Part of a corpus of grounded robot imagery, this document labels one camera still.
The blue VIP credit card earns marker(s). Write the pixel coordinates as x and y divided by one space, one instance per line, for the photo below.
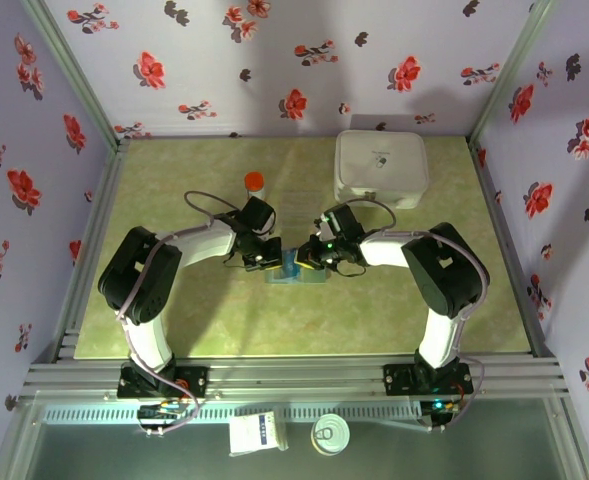
290 262

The white paper packet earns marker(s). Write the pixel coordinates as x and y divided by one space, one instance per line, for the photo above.
254 432

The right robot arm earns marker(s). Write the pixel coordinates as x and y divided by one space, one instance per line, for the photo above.
444 270

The orange-capped pill bottle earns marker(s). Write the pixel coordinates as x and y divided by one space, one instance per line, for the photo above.
255 182

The aluminium corner post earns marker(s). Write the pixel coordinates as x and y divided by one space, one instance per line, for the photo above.
511 70
69 70

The aluminium frame rail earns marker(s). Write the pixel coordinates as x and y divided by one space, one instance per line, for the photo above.
294 377

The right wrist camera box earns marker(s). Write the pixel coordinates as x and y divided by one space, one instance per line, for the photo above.
324 224

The white zipper pouch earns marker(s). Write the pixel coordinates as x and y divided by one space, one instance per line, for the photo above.
379 167

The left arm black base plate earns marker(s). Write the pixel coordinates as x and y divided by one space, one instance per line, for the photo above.
189 382

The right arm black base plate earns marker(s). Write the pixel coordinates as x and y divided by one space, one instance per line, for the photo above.
399 380

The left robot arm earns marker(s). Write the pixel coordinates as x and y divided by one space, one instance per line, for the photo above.
139 275

